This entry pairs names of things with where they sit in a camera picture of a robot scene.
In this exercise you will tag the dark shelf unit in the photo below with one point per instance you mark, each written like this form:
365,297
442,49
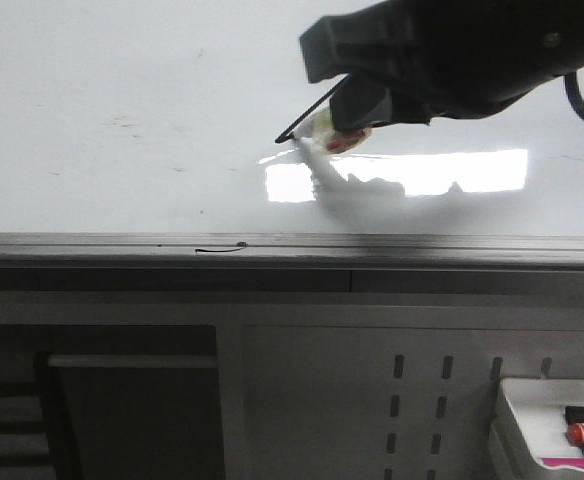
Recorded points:
109,403

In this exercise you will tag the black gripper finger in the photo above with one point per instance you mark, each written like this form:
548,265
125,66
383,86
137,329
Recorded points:
360,103
370,42

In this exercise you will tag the white taped whiteboard marker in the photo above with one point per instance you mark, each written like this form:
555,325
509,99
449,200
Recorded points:
318,135

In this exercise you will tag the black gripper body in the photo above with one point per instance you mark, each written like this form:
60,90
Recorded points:
474,59

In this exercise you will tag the large white whiteboard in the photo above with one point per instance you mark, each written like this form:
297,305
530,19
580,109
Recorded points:
161,117

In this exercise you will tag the pink highlighter pen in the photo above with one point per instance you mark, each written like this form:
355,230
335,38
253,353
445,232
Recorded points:
560,461

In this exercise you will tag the white perforated metal stand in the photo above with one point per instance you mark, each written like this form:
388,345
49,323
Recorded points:
372,392

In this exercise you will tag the grey whiteboard tray rail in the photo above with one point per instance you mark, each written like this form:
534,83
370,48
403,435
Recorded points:
292,250

